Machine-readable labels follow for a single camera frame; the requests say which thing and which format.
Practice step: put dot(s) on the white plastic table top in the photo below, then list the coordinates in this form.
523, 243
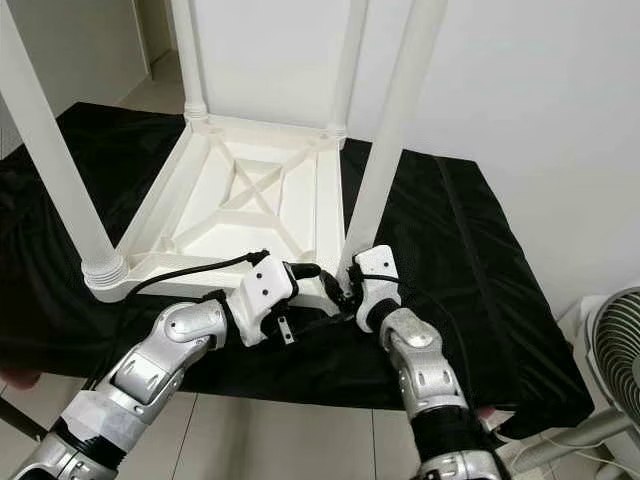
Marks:
220, 230

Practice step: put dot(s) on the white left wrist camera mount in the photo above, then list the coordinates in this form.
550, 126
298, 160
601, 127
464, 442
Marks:
265, 285

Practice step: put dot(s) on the white floor fan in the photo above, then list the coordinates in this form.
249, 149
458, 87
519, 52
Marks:
615, 350

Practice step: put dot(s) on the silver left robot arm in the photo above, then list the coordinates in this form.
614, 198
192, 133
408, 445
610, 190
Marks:
160, 370

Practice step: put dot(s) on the black table cloth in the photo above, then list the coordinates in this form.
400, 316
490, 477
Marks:
490, 280

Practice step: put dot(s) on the white plastic table leg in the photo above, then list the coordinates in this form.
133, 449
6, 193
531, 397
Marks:
348, 55
188, 50
395, 110
55, 140

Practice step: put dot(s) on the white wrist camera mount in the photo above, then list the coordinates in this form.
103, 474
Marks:
378, 265
265, 285

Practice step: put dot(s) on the black metal table leg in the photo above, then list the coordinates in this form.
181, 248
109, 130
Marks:
20, 415

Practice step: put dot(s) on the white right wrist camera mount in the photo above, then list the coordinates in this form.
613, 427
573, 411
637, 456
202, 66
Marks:
378, 265

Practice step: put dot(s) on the grey metal tube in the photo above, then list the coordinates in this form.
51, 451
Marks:
560, 440

